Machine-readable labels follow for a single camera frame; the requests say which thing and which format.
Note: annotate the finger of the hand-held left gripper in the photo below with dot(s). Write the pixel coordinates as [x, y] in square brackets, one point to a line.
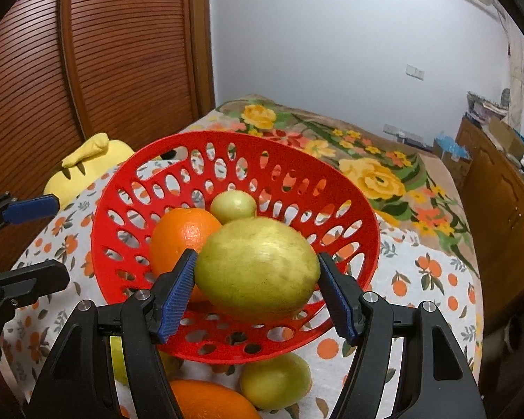
[30, 207]
[30, 279]

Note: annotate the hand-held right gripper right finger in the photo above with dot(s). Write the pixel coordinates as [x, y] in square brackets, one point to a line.
[338, 301]

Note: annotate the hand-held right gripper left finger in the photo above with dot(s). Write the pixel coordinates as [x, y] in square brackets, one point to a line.
[177, 297]

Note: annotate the medium orange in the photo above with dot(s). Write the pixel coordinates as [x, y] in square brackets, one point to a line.
[179, 235]

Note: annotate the red perforated plastic basket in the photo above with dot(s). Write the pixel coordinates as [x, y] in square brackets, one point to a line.
[332, 227]

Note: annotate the large yellow-green lemon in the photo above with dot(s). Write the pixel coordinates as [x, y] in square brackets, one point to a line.
[257, 266]

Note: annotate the round green citrus fruit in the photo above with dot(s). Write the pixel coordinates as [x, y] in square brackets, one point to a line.
[233, 206]
[117, 362]
[275, 379]

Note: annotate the yellow plush toy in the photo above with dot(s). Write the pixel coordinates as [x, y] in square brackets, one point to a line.
[96, 157]

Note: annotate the orange-print white tablecloth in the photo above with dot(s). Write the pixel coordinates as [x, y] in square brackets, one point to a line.
[419, 270]

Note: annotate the large orange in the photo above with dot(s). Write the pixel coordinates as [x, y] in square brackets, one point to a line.
[214, 401]

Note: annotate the floral blanket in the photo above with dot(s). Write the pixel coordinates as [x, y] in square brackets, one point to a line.
[375, 179]

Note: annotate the brown slatted wooden wardrobe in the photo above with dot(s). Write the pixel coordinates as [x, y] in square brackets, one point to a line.
[91, 52]

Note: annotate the white power strip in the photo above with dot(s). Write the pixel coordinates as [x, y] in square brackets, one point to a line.
[401, 134]

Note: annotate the grey trash bin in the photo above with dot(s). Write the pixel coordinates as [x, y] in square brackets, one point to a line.
[517, 334]

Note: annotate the wooden sideboard cabinet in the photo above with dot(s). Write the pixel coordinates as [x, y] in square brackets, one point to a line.
[502, 209]

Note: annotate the blue plastic bag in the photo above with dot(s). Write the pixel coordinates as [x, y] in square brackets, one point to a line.
[452, 148]

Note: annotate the cardboard box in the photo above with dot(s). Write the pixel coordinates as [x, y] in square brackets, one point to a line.
[506, 137]

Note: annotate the patterned cloth pile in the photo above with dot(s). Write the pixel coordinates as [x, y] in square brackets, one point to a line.
[484, 107]

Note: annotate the pale patterned curtain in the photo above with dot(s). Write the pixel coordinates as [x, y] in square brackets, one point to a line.
[517, 78]

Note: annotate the white wall switch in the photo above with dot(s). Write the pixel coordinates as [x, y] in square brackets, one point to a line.
[415, 72]

